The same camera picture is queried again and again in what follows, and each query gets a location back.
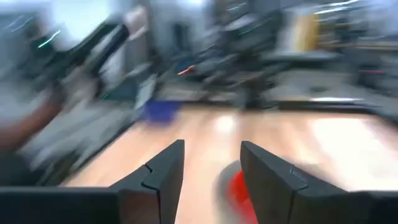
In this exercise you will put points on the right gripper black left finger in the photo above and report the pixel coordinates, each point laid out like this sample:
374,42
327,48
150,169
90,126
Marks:
140,199

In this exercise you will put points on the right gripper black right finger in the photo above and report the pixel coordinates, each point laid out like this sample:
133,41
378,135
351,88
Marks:
295,199

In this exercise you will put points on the red plastic bowl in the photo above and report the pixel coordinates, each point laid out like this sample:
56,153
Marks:
237,193

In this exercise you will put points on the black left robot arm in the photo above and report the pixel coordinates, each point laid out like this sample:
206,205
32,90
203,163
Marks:
248,71

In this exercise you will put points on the large grey bowl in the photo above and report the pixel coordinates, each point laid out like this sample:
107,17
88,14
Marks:
220,186

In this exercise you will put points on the blue bowl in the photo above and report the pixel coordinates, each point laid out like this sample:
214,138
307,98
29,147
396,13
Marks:
160,111

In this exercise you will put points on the black aluminium table frame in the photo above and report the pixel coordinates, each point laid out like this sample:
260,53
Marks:
329,105

